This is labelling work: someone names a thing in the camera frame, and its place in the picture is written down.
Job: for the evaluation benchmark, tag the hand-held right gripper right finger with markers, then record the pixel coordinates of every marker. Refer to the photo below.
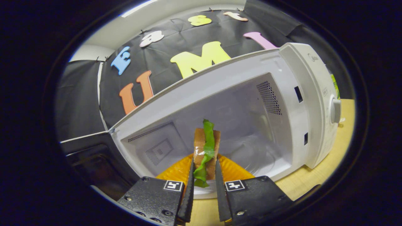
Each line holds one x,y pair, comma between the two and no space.
251,197

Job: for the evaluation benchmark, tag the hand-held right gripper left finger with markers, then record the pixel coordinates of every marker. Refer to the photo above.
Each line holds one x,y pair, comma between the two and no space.
150,197

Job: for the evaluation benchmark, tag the lettuce sandwich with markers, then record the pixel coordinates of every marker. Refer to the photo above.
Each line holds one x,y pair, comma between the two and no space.
207,147

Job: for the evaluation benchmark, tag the white microwave oven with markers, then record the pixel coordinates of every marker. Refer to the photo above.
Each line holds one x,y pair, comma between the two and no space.
238,94

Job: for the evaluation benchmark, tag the black backdrop cloth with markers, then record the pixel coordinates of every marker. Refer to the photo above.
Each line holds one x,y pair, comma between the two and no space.
81,100

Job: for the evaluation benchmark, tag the green drink bottle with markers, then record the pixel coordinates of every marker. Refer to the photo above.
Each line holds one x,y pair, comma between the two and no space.
334,86

